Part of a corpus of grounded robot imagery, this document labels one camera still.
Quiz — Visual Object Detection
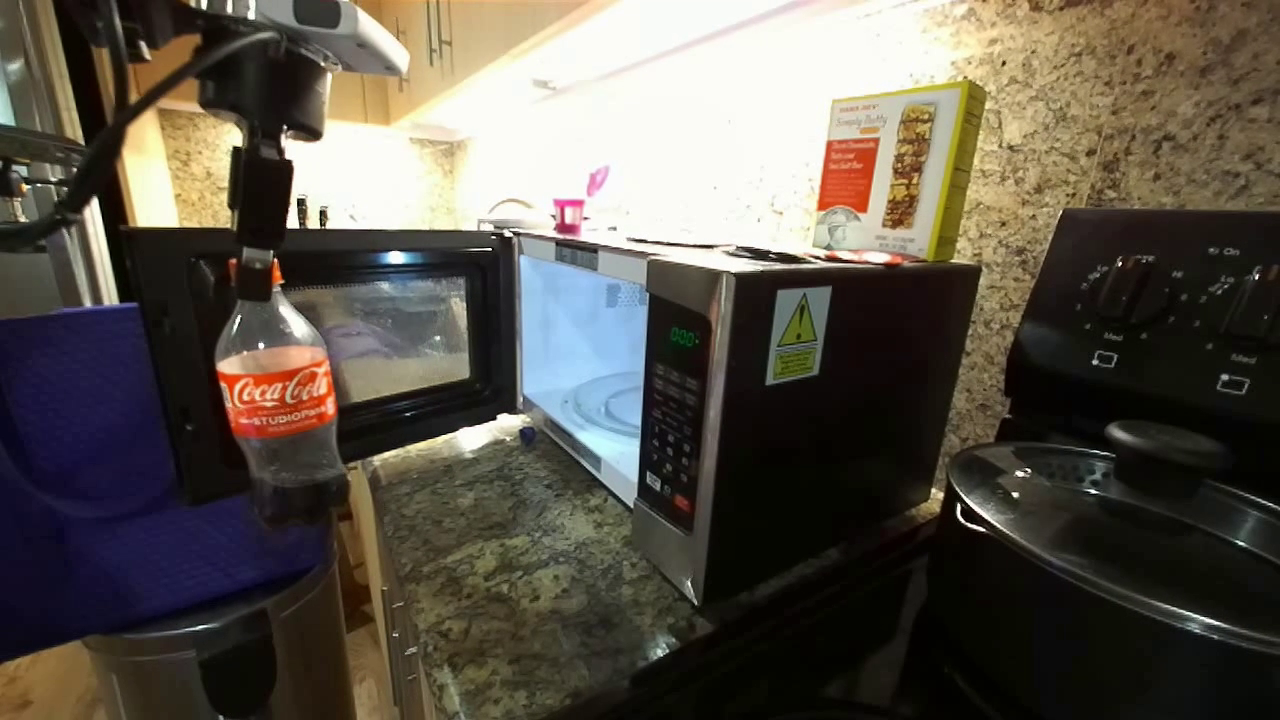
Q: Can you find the clear cola bottle red label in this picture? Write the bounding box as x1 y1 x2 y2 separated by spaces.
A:
213 257 352 528

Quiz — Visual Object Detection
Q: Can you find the steel refrigerator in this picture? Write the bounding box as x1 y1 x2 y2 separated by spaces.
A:
0 0 120 320

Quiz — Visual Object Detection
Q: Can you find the microwave door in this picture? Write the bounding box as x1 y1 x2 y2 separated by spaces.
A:
118 226 520 507

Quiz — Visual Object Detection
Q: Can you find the pink cup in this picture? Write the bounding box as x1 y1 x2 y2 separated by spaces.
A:
552 165 612 238

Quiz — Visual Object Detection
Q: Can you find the blue cloth bag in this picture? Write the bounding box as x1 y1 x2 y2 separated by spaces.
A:
0 302 338 663

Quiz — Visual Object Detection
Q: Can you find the glass turntable plate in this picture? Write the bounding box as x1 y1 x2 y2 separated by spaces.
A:
559 371 647 440

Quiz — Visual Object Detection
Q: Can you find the steel trash can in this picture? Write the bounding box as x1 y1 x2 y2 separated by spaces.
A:
82 555 358 720

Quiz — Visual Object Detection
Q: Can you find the wooden base cabinet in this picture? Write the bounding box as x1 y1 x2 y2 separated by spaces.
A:
344 464 438 720

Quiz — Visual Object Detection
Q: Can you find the red snack packet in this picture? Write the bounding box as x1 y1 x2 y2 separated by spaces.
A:
804 247 927 268

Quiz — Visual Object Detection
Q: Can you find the snack bar box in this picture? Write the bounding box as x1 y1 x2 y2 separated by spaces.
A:
811 80 989 264

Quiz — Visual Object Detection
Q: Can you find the black and steel microwave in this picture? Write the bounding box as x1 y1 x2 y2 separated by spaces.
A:
118 225 983 608

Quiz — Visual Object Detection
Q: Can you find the stove knob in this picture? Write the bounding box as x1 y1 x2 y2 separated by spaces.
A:
1221 264 1280 347
1088 254 1168 328

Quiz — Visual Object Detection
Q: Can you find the black cooking pot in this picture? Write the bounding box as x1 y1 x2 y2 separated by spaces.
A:
928 419 1280 720

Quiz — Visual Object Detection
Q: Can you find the steel pot lid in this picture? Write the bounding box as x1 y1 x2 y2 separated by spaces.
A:
944 419 1280 653

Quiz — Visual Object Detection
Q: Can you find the wooden wall cabinet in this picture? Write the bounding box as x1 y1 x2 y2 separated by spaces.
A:
130 0 593 128

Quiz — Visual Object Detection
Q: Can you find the black cable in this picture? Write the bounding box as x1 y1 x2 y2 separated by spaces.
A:
625 236 803 265

